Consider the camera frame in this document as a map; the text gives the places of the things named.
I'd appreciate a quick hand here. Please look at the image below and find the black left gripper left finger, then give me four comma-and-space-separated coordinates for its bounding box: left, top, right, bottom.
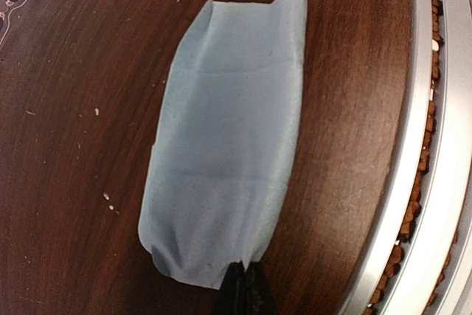
212, 262, 246, 315

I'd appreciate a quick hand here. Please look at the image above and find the light blue cloth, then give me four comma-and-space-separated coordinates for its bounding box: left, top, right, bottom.
138, 0, 308, 289

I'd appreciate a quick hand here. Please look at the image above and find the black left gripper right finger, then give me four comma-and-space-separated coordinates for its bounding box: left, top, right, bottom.
243, 262, 280, 315

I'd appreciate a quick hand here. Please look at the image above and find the front aluminium rail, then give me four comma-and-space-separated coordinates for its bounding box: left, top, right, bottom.
338, 0, 471, 314

